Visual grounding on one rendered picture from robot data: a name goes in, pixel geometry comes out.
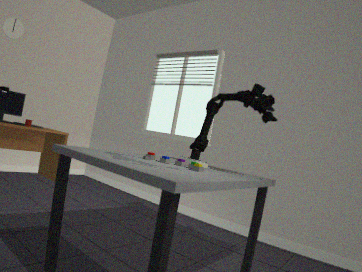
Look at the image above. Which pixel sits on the yellow button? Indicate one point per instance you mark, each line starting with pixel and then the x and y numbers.
pixel 197 167

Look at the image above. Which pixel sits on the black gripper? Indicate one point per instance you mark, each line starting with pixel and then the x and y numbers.
pixel 262 104

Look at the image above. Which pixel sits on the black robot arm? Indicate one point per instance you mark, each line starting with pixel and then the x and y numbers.
pixel 247 97

